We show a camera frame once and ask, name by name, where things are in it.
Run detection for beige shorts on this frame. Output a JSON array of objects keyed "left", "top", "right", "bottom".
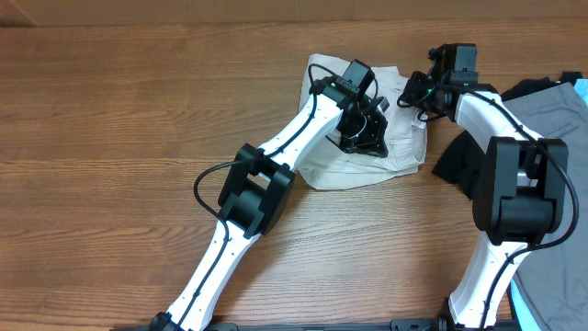
[{"left": 298, "top": 66, "right": 427, "bottom": 190}]

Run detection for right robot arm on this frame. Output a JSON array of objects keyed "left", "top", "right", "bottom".
[{"left": 397, "top": 43, "right": 579, "bottom": 330}]

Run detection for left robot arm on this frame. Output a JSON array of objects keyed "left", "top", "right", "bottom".
[{"left": 149, "top": 60, "right": 389, "bottom": 331}]

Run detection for black garment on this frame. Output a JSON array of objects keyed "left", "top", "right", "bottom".
[{"left": 433, "top": 72, "right": 587, "bottom": 198}]

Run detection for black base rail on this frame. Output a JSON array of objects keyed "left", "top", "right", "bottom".
[{"left": 110, "top": 317, "right": 521, "bottom": 331}]

